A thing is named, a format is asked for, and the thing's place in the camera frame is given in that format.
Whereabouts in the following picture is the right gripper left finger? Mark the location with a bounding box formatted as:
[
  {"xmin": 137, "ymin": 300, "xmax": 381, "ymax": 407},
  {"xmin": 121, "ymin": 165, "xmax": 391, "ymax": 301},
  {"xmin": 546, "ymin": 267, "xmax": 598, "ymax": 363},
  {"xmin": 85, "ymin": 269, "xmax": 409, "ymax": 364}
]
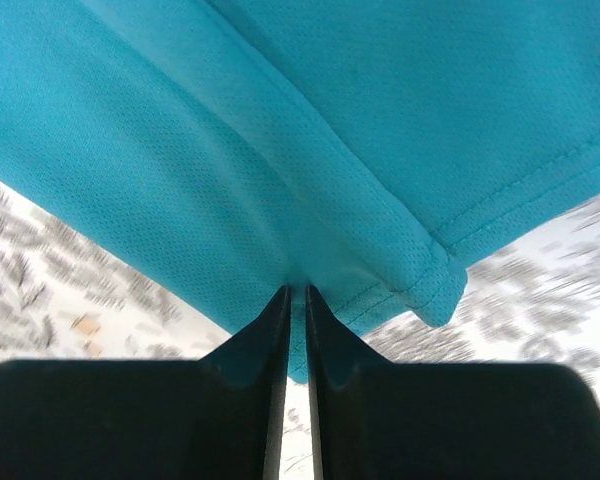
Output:
[{"xmin": 0, "ymin": 288, "xmax": 291, "ymax": 479}]

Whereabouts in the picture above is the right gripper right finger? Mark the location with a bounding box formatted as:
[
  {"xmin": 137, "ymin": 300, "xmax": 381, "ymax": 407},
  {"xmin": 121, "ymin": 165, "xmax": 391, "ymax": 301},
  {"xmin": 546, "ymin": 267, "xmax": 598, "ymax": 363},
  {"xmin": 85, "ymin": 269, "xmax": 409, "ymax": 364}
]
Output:
[{"xmin": 306, "ymin": 287, "xmax": 600, "ymax": 479}]

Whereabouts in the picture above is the teal t shirt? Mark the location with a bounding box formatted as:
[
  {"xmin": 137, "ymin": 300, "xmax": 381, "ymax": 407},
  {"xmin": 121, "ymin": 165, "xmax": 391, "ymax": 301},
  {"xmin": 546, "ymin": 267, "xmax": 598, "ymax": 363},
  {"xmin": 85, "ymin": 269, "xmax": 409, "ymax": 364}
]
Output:
[{"xmin": 0, "ymin": 1, "xmax": 600, "ymax": 382}]

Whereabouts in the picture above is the floral table cloth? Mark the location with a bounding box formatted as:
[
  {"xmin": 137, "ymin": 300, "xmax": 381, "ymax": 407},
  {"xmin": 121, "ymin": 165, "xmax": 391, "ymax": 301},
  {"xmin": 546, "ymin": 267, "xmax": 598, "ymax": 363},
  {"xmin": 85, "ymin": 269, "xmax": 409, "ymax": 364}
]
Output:
[{"xmin": 0, "ymin": 184, "xmax": 600, "ymax": 479}]

